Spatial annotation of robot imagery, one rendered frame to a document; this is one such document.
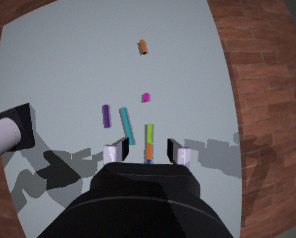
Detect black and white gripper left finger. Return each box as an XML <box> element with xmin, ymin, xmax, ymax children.
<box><xmin>103</xmin><ymin>137</ymin><xmax>129</xmax><ymax>167</ymax></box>

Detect turquoise rod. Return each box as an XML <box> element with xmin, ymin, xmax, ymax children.
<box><xmin>121</xmin><ymin>107</ymin><xmax>134</xmax><ymax>145</ymax></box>

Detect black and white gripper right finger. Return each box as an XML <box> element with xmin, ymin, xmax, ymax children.
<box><xmin>167</xmin><ymin>139</ymin><xmax>191</xmax><ymax>170</ymax></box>

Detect purple rod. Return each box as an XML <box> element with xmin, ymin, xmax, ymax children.
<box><xmin>103</xmin><ymin>104</ymin><xmax>110</xmax><ymax>128</ymax></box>

